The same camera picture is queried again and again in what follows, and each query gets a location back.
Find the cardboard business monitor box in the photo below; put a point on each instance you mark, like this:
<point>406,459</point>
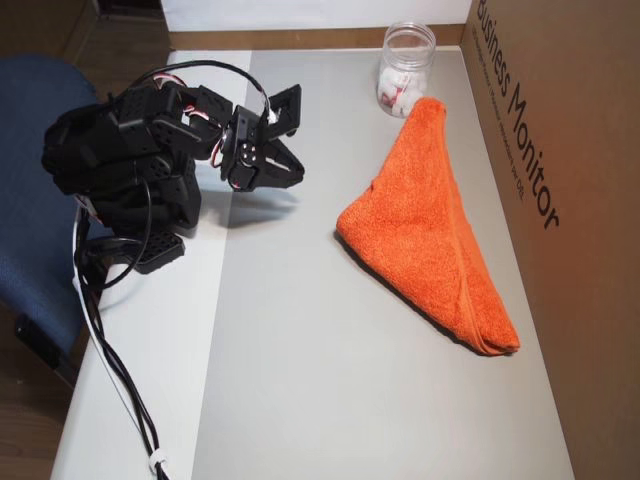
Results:
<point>590,300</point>

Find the black table clamp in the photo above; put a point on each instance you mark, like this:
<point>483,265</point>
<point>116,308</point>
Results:
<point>157,252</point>

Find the orange terry towel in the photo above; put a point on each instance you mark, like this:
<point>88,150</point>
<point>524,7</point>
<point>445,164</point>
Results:
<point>425,225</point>

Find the red white eraser pack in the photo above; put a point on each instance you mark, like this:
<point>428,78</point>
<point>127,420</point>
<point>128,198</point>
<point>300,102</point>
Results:
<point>395,95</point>

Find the clear plastic jar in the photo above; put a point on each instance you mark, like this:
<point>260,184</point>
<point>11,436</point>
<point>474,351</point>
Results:
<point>407,55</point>

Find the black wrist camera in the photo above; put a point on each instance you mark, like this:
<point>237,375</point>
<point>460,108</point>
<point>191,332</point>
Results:
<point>292,107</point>

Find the grey desk mat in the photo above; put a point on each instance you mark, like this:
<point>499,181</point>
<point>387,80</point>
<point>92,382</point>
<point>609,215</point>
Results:
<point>300,375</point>

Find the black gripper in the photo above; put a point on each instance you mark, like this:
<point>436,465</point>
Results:
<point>260,161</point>

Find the blue office chair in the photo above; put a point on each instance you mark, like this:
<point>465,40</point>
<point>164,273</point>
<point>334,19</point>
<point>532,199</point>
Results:
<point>25,200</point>

